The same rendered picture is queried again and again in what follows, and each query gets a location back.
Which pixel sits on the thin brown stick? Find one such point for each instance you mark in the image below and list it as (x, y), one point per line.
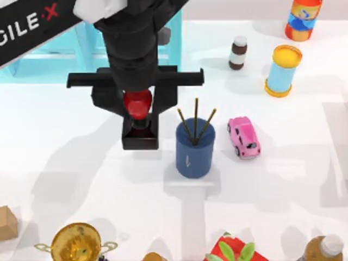
(185, 123)
(195, 117)
(208, 122)

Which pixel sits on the light blue rack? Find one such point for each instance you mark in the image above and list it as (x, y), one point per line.
(54, 53)

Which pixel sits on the dark blue cup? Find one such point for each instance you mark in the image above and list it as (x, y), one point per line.
(194, 160)

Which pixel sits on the brown bottle with white cap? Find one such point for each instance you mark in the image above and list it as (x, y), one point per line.
(238, 55)

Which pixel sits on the pink toy car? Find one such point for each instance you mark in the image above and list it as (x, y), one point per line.
(244, 136)

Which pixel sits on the blue can with yellow ends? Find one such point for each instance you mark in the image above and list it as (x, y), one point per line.
(281, 73)

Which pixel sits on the gold trophy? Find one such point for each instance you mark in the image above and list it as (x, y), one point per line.
(76, 243)

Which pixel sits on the orange and blue can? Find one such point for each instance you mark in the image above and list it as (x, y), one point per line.
(300, 21)

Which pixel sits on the brown cardboard box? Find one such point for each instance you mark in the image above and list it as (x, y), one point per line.
(7, 224)

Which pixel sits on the orange rounded object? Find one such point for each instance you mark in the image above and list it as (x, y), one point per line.
(153, 257)

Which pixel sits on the red pot with green plant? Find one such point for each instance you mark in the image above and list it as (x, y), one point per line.
(231, 248)

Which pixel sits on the amber bottle with white cap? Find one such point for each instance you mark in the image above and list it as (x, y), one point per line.
(322, 250)

